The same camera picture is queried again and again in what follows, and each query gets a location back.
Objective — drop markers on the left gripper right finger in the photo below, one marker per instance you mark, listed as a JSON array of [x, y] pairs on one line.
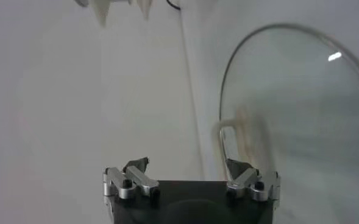
[[246, 179]]

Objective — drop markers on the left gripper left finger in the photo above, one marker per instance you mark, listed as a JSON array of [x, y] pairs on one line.
[[142, 181]]

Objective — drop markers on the white side table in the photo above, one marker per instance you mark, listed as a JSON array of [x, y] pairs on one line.
[[100, 10]]

